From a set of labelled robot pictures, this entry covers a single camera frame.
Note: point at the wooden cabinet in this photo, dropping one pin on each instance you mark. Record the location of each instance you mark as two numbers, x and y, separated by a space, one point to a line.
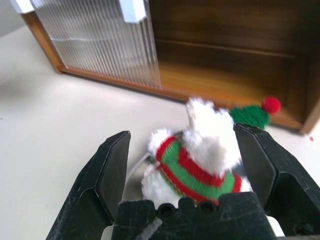
225 82

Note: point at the white plush toy striped sweater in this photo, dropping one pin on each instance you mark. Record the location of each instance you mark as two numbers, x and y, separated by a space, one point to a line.
200 175

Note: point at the ribbed clear sliding door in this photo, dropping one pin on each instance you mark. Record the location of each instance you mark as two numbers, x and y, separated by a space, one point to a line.
140 62
75 25

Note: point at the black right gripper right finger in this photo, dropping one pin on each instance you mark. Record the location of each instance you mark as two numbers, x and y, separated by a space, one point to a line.
275 175

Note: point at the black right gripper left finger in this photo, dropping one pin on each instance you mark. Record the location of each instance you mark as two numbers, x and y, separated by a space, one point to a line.
95 195

